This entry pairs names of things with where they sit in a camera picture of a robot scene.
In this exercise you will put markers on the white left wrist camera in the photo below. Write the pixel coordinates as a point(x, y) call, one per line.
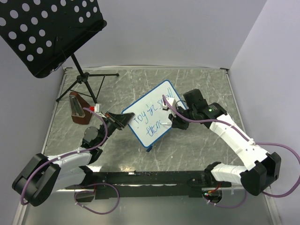
point(96, 108)

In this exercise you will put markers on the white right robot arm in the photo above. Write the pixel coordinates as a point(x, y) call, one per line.
point(260, 168)

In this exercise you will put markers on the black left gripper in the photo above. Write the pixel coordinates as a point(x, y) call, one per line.
point(120, 121)

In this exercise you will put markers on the brown wooden metronome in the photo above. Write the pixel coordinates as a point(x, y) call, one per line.
point(77, 105)

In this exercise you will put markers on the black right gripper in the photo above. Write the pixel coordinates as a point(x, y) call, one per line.
point(176, 123)

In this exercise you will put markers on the black perforated music stand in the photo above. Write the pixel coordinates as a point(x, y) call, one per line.
point(45, 33)

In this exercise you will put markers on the blue framed whiteboard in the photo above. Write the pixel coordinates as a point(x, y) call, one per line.
point(149, 113)

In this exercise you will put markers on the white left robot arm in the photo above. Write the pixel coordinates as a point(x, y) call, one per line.
point(43, 175)

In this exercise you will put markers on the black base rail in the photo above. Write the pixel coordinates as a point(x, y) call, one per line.
point(151, 184)

